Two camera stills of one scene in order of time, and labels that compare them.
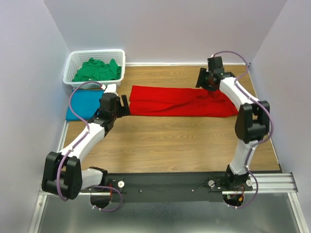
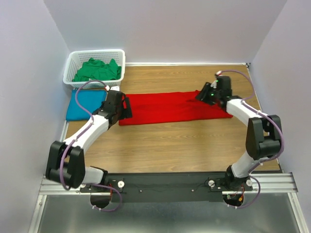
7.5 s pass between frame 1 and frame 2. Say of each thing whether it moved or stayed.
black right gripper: moved
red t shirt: moved
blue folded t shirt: stayed
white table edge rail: stayed
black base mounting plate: stayed
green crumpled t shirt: stayed
